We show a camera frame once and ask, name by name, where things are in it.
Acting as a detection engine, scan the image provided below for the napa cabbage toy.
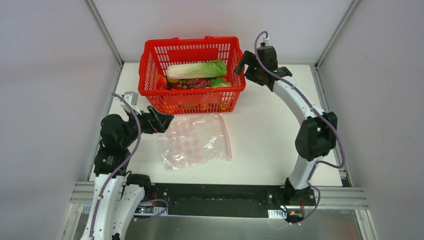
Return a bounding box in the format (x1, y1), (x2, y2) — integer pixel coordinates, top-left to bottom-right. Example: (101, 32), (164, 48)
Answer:
(166, 59), (228, 80)

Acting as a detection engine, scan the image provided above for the clear zip top bag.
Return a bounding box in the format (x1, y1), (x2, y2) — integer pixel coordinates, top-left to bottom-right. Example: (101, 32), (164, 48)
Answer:
(158, 113), (233, 171)

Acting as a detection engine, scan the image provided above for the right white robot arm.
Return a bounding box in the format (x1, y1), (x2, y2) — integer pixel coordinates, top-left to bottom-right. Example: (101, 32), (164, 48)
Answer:
(234, 45), (338, 205)

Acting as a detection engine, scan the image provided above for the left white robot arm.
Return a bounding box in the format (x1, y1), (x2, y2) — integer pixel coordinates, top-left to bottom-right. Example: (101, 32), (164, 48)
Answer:
(81, 106), (174, 240)

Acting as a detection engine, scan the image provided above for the green lettuce toy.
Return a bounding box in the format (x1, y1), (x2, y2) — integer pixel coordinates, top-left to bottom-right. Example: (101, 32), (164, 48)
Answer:
(210, 77), (232, 88)

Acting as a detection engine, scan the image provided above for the red plastic shopping basket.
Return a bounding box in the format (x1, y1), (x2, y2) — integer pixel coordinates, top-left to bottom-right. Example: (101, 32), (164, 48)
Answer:
(138, 36), (246, 115)

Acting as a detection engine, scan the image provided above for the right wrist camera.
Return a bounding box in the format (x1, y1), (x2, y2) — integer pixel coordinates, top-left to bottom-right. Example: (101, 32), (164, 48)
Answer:
(260, 36), (270, 47)

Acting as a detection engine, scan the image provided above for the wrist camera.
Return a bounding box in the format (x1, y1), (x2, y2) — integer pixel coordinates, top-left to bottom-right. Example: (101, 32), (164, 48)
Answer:
(120, 91), (141, 115)
(260, 36), (270, 47)

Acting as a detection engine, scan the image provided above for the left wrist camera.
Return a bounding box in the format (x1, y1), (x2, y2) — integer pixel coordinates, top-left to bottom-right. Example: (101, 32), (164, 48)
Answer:
(120, 91), (141, 115)

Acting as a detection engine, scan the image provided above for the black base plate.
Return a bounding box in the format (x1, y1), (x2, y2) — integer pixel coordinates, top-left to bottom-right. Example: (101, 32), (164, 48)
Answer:
(135, 184), (312, 218)

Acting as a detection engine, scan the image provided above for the aluminium frame rail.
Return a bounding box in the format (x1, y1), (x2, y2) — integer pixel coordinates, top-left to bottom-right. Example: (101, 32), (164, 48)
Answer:
(70, 181), (369, 211)

